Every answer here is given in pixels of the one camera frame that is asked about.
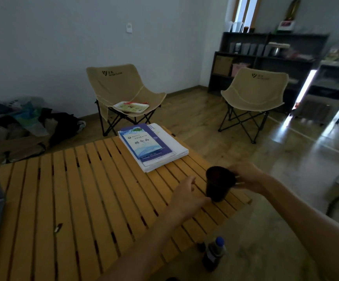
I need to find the blue booklet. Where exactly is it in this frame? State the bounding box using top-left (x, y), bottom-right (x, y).
top-left (119, 123), bottom-right (176, 163)

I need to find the pink storage box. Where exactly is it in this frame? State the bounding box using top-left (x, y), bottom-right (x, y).
top-left (231, 62), bottom-right (251, 77)

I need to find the black plastic pot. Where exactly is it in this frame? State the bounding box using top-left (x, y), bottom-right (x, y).
top-left (205, 166), bottom-right (237, 203)

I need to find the dark bottle with blue cap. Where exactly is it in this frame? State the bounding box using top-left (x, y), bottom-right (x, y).
top-left (201, 236), bottom-right (227, 272)

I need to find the red and white booklet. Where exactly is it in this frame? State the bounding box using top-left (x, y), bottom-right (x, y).
top-left (113, 101), bottom-right (150, 114)

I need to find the woven storage basket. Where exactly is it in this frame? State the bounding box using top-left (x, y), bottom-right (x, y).
top-left (213, 55), bottom-right (234, 76)

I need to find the person's left hand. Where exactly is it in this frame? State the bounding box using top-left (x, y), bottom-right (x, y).
top-left (169, 175), bottom-right (211, 220)

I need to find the grey slatted appliance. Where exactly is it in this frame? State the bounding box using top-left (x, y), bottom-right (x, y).
top-left (292, 60), bottom-right (339, 123)

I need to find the person's right hand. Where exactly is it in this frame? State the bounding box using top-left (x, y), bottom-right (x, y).
top-left (227, 162), bottom-right (268, 195)

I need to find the sorted text document stack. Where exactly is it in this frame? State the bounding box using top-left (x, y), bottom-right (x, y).
top-left (118, 123), bottom-right (190, 173)

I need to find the tall narrow window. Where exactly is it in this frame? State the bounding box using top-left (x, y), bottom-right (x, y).
top-left (232, 0), bottom-right (261, 30)

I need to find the person's left forearm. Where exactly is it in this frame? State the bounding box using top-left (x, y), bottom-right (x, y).
top-left (99, 207), bottom-right (187, 281)

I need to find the metal pot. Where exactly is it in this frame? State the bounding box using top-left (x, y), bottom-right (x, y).
top-left (267, 42), bottom-right (291, 56)

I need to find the brown bottle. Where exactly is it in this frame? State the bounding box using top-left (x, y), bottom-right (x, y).
top-left (285, 0), bottom-right (301, 22)

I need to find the beige folding chair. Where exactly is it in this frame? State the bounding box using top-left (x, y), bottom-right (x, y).
top-left (86, 63), bottom-right (167, 137)
top-left (217, 67), bottom-right (289, 144)

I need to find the black shelf unit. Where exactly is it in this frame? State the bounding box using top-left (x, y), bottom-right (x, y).
top-left (207, 32), bottom-right (330, 112)

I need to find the person's right forearm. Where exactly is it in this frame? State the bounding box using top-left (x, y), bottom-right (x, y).
top-left (257, 175), bottom-right (339, 281)

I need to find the wooden slatted table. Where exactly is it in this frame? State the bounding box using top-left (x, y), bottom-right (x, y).
top-left (0, 125), bottom-right (252, 281)

